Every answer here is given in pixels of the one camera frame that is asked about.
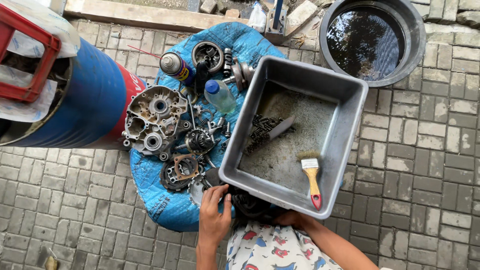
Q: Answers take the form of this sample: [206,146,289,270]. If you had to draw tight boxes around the person's left hand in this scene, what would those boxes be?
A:
[197,184,233,245]

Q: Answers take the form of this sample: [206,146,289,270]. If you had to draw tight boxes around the person's right hand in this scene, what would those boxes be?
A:
[274,210,315,233]

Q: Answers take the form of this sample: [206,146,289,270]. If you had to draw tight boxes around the grey plastic tub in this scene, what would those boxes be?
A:
[218,55,369,220]

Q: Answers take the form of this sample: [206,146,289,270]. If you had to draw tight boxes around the silver toothed round cover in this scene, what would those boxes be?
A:
[187,173,212,208]

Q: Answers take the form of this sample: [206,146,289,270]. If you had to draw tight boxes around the person's patterned white shorts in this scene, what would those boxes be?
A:
[225,221,344,270]

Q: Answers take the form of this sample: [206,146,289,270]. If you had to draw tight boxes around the blue tarp sheet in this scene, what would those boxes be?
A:
[129,21,287,232]

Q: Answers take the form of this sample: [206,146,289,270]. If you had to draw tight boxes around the black round clutch hub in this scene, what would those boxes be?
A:
[159,159,196,192]

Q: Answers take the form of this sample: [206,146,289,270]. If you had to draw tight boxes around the brown paper gasket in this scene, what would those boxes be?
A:
[173,154,200,181]

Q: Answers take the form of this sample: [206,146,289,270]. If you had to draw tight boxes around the gear cluster with shaft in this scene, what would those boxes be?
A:
[174,127,222,155]

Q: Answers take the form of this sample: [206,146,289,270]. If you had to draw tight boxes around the scattered small metal parts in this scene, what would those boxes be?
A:
[187,94,233,151]

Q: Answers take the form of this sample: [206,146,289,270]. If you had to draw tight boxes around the white flat blade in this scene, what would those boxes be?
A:
[268,115,296,141]

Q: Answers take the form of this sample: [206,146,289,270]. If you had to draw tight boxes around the pile of black bolts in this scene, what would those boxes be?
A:
[244,114,286,154]

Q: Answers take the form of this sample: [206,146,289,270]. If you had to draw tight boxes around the clear bottle with blue cap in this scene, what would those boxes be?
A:
[204,79,238,114]

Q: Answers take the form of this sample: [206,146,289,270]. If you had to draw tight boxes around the aluminium engine crankcase half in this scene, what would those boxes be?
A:
[122,85,192,161]

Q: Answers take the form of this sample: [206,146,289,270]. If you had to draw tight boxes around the black engine part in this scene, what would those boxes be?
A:
[195,60,213,94]

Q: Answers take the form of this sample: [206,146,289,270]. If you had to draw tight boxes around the steel crankshaft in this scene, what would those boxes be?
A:
[223,57,256,92]

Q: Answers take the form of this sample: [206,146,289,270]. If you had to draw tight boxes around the spray can with red straw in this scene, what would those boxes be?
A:
[127,45,196,85]

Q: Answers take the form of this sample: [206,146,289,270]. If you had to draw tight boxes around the ribbed metal gear shaft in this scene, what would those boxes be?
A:
[223,47,233,77]

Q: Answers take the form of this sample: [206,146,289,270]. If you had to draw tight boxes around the blue and red metal drum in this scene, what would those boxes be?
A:
[0,35,149,151]

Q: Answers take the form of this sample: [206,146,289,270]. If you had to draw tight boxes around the grey metal stand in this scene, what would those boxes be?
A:
[264,0,289,46]

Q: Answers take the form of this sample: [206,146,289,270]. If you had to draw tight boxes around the clear plastic bag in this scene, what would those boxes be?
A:
[247,1,268,34]

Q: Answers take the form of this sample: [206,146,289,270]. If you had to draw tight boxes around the large pale stone block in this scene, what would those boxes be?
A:
[287,0,319,36]

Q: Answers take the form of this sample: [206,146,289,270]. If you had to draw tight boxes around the black round water basin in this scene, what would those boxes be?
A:
[319,0,427,88]

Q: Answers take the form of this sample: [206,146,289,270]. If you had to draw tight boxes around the small grey stone block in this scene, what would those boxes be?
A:
[200,0,218,15]

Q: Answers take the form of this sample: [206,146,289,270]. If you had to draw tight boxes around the wooden plank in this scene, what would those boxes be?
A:
[64,0,250,34]

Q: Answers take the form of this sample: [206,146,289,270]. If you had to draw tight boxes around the red plastic crate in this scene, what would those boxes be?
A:
[0,4,62,103]

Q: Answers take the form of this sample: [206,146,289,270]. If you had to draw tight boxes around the white printed plastic sack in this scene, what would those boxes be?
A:
[0,0,81,122]

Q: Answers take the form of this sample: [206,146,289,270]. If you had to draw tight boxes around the yellow red handled paint brush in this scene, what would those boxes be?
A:
[297,151,323,211]

